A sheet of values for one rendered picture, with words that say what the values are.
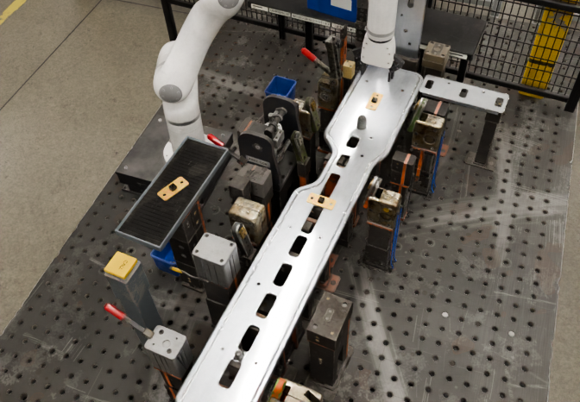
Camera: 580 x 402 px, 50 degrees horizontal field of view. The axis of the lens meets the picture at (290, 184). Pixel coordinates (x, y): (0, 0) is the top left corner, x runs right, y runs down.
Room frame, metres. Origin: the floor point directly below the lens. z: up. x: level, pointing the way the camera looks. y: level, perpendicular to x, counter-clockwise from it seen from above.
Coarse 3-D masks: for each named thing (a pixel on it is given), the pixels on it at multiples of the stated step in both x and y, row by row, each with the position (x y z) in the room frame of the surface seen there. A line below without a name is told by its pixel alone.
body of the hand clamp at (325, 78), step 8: (320, 80) 1.63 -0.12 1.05; (328, 80) 1.63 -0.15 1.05; (320, 88) 1.62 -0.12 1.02; (328, 88) 1.61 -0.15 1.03; (336, 88) 1.60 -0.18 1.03; (320, 96) 1.62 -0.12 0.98; (328, 96) 1.61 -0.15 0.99; (336, 96) 1.60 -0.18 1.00; (320, 104) 1.62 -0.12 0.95; (328, 104) 1.61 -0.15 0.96; (336, 104) 1.61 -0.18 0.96; (320, 112) 1.63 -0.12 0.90; (328, 112) 1.62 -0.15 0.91; (320, 120) 1.63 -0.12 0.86; (328, 120) 1.61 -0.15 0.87; (320, 128) 1.63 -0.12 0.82; (320, 136) 1.62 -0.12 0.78; (320, 144) 1.62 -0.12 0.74; (328, 152) 1.61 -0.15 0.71
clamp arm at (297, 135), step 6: (294, 132) 1.34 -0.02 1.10; (294, 138) 1.32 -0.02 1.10; (300, 138) 1.33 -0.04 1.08; (294, 144) 1.32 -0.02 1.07; (300, 144) 1.32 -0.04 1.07; (294, 150) 1.32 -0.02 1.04; (300, 150) 1.32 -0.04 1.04; (300, 156) 1.31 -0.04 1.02; (306, 156) 1.34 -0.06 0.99; (300, 162) 1.31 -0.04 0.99
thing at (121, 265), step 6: (114, 258) 0.88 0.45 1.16; (120, 258) 0.88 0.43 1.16; (126, 258) 0.88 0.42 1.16; (132, 258) 0.88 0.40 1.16; (108, 264) 0.87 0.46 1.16; (114, 264) 0.87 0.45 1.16; (120, 264) 0.86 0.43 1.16; (126, 264) 0.86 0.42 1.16; (132, 264) 0.86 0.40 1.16; (108, 270) 0.85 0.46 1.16; (114, 270) 0.85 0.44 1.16; (120, 270) 0.85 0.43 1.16; (126, 270) 0.85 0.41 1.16; (120, 276) 0.83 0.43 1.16; (126, 276) 0.83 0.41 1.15
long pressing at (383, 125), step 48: (384, 96) 1.59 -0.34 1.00; (336, 144) 1.38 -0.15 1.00; (384, 144) 1.36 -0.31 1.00; (336, 192) 1.18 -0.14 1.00; (288, 240) 1.02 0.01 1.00; (336, 240) 1.01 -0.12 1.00; (240, 288) 0.87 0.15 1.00; (288, 288) 0.86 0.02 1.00; (240, 336) 0.73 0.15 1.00; (288, 336) 0.72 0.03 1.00; (192, 384) 0.61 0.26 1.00; (240, 384) 0.60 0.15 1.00
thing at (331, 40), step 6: (330, 36) 1.65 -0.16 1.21; (324, 42) 1.64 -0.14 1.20; (330, 42) 1.62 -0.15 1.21; (336, 42) 1.63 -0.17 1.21; (342, 42) 1.62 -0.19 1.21; (330, 48) 1.62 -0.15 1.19; (336, 48) 1.64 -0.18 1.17; (330, 54) 1.62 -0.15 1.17; (336, 54) 1.64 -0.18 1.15; (330, 60) 1.62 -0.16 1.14; (336, 60) 1.64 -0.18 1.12; (330, 66) 1.62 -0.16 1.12; (336, 66) 1.62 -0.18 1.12; (336, 72) 1.61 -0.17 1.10; (336, 78) 1.61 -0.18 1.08
